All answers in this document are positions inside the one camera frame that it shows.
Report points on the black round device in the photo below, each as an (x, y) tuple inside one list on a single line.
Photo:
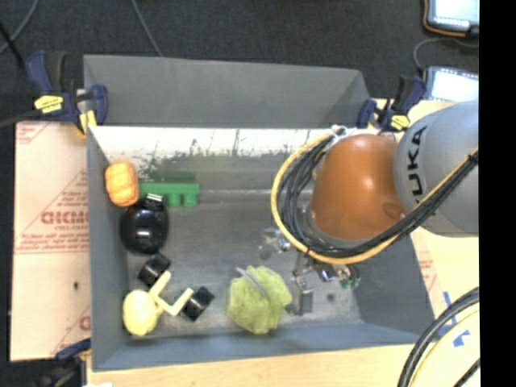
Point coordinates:
[(143, 226)]

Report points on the grey metal bin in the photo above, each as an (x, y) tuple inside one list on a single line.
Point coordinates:
[(225, 232)]

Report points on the cream plastic zigzag piece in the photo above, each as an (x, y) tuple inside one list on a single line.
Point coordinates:
[(171, 305)]

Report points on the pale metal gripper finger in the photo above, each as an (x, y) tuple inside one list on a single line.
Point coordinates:
[(305, 301), (254, 282)]

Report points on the brown cardboard board, red print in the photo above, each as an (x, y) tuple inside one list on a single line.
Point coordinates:
[(48, 232)]

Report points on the orange toy pumpkin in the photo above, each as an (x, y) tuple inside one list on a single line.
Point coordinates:
[(121, 184)]

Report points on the green toy brick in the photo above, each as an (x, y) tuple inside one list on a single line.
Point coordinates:
[(171, 194)]

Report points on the pale yellow toy lemon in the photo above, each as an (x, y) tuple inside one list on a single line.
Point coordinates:
[(138, 313)]

